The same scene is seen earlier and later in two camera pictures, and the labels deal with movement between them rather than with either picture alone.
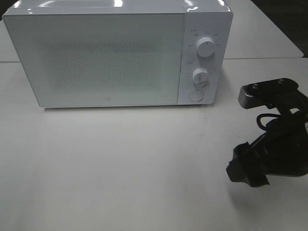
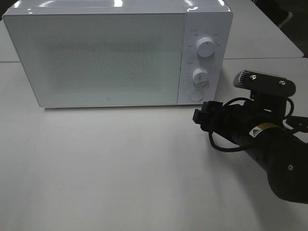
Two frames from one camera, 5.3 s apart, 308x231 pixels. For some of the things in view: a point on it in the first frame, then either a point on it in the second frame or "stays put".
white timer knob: x=200 y=76 stays put
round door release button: x=196 y=95 stays put
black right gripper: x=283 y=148 → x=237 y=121
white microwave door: x=100 y=59 stays put
